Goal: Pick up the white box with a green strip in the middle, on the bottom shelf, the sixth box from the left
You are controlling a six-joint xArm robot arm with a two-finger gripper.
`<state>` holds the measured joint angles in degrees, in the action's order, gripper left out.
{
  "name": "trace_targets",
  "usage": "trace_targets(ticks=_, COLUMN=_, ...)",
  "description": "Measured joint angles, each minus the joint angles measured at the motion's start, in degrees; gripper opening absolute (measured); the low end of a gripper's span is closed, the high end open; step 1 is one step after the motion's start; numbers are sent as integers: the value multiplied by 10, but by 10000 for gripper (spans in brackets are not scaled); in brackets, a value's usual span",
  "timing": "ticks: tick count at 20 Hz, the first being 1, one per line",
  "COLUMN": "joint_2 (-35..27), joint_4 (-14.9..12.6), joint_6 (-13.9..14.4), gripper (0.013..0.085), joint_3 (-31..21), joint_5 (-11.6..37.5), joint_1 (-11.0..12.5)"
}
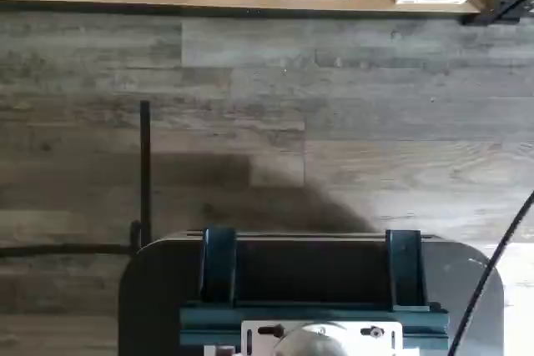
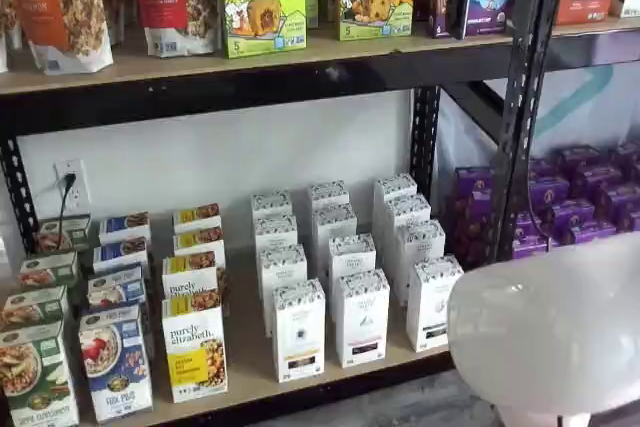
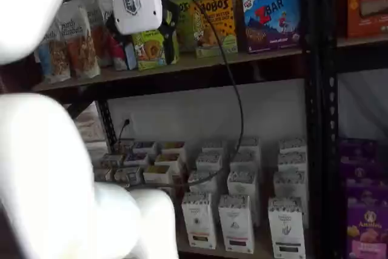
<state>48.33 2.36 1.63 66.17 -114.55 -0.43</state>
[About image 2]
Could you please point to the white patterned-top tea box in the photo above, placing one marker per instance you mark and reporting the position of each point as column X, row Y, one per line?
column 280, row 272
column 405, row 212
column 275, row 232
column 271, row 203
column 350, row 257
column 417, row 252
column 332, row 227
column 395, row 187
column 327, row 194

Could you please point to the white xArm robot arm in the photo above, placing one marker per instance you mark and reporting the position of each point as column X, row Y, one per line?
column 540, row 327

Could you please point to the wooden shelf board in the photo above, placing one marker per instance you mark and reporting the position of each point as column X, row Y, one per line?
column 600, row 27
column 150, row 64
column 250, row 347

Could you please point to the white tea box green strip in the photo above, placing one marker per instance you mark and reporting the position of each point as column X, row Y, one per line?
column 432, row 307

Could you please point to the white tea box pink strip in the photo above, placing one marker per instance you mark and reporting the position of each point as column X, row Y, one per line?
column 361, row 322

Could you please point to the white yellow Purely Elizabeth box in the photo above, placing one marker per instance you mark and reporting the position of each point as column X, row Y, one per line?
column 192, row 347
column 197, row 217
column 197, row 239
column 187, row 272

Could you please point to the white tea box yellow strip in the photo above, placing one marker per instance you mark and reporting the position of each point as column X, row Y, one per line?
column 299, row 337

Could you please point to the blue flax plus oatmeal box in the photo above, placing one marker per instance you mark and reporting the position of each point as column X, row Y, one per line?
column 115, row 362
column 120, row 252
column 122, row 227
column 115, row 284

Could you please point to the green apple cinnamon oatmeal box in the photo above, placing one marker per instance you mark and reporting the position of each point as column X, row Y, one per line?
column 35, row 372
column 47, row 269
column 35, row 304
column 70, row 234

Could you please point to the black metal shelving rack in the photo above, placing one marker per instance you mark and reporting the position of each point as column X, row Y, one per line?
column 200, row 102

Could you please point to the orange label granola pouch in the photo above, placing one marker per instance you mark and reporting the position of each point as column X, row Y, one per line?
column 45, row 12

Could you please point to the white wall outlet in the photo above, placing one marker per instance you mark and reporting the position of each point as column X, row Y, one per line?
column 76, row 169

